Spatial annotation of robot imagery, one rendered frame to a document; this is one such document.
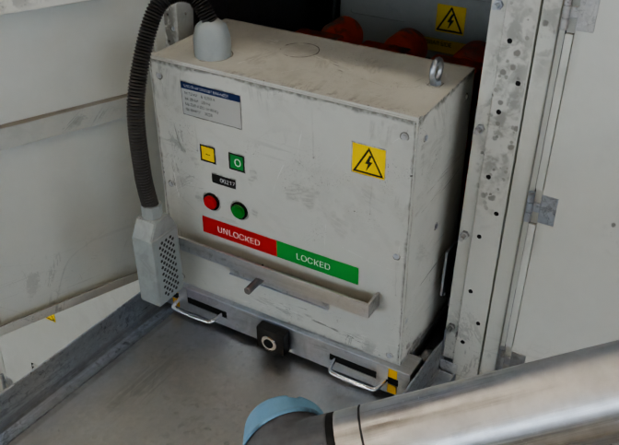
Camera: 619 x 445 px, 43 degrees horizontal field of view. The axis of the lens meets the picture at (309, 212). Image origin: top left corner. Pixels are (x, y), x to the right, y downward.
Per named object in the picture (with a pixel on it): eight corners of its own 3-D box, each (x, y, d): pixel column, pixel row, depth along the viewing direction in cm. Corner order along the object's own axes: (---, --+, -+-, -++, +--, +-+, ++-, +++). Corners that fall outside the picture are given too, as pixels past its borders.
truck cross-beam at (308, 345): (408, 401, 136) (410, 375, 133) (164, 301, 159) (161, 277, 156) (419, 382, 140) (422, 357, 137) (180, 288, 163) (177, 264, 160)
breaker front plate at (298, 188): (395, 375, 135) (414, 124, 109) (173, 287, 156) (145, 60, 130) (398, 370, 136) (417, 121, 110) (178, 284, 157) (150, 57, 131)
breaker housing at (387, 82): (401, 372, 136) (421, 118, 109) (174, 284, 157) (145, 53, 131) (498, 230, 172) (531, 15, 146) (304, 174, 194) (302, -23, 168)
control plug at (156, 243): (160, 308, 144) (149, 228, 134) (140, 299, 146) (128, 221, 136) (187, 286, 149) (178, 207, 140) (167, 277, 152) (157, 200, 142)
